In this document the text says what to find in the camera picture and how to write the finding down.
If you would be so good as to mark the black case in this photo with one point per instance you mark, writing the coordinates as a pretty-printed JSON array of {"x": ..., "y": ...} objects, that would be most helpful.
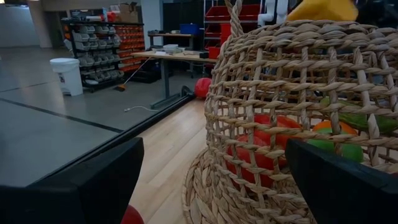
[{"x": 81, "y": 14}]

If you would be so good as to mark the red bin rack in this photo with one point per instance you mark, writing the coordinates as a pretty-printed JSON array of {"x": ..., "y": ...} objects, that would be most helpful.
[{"x": 217, "y": 14}]

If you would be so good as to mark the red container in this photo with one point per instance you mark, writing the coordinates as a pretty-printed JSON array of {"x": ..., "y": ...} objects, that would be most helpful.
[{"x": 111, "y": 17}]

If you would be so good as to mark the yellow toy fruit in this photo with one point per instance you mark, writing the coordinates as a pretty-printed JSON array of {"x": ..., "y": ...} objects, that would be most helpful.
[{"x": 323, "y": 11}]

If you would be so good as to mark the orange toy fruit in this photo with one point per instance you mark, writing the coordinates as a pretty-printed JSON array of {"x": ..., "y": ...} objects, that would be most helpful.
[{"x": 348, "y": 128}]

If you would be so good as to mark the green cucumber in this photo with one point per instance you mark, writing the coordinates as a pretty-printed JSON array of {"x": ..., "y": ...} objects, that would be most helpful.
[{"x": 382, "y": 124}]

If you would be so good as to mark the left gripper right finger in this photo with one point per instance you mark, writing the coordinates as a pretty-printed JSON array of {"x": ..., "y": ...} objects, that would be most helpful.
[{"x": 342, "y": 193}]

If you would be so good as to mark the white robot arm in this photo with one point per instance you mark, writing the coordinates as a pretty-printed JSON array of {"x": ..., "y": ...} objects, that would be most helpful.
[{"x": 270, "y": 12}]

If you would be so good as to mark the large green apple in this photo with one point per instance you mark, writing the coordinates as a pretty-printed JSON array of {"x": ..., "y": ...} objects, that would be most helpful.
[{"x": 351, "y": 152}]

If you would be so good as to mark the dark workbench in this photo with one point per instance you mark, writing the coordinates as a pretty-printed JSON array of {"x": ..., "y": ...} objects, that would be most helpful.
[{"x": 169, "y": 35}]

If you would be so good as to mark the small black box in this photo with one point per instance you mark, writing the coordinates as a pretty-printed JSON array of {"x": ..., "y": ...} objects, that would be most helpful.
[{"x": 204, "y": 55}]

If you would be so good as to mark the white trash bin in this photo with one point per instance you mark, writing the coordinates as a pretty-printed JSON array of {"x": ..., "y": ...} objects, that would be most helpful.
[{"x": 66, "y": 77}]

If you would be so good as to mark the bright red apple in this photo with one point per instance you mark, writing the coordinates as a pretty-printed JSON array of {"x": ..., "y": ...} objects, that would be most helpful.
[{"x": 245, "y": 155}]

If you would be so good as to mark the rack with grey and orange bins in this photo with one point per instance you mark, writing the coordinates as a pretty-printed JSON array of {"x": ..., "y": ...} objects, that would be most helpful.
[{"x": 87, "y": 37}]

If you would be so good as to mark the orange broom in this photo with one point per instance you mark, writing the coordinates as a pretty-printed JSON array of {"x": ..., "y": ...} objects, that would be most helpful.
[{"x": 119, "y": 88}]

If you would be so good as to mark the wooden desk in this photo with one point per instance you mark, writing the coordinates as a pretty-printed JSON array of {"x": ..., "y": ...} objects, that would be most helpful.
[{"x": 174, "y": 57}]

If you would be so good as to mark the black table edge rail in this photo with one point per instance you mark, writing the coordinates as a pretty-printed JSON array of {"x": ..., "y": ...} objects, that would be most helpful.
[{"x": 161, "y": 113}]

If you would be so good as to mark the round red tomato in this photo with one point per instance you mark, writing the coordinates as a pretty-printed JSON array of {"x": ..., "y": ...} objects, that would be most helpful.
[{"x": 202, "y": 88}]

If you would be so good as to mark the blue bin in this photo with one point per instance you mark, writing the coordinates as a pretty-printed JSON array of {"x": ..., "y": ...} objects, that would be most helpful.
[{"x": 189, "y": 29}]

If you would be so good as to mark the cardboard box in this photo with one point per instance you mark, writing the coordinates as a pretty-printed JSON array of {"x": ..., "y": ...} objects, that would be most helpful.
[{"x": 128, "y": 14}]

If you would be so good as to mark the white containers stack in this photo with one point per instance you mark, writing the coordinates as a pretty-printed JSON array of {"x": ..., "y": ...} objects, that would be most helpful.
[{"x": 170, "y": 48}]

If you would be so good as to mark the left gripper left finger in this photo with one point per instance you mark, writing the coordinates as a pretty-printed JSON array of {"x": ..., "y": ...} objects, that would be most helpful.
[{"x": 77, "y": 193}]

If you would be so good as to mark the open-weave wicker basket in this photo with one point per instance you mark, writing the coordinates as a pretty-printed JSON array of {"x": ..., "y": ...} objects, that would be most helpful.
[{"x": 314, "y": 64}]

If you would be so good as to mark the round woven straw mat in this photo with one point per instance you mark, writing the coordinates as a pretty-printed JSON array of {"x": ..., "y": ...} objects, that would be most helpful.
[{"x": 205, "y": 199}]

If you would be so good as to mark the red bin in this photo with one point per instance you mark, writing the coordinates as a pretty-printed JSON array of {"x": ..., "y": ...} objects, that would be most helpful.
[{"x": 214, "y": 53}]

